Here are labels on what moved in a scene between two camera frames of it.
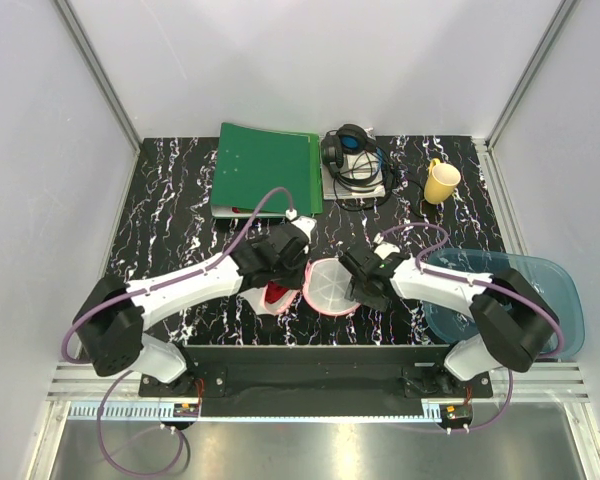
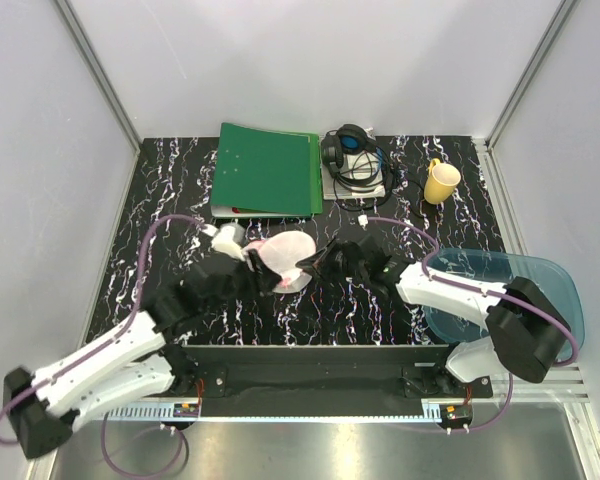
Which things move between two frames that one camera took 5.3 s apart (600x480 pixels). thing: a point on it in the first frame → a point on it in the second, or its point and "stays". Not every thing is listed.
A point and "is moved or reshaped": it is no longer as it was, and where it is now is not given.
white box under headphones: x=361 y=176 stays
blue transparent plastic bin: x=555 y=286 stays
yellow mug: x=442 y=179 stays
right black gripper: x=354 y=291 → x=320 y=263
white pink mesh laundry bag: x=326 y=289 is moved or reshaped
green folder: x=250 y=163 stays
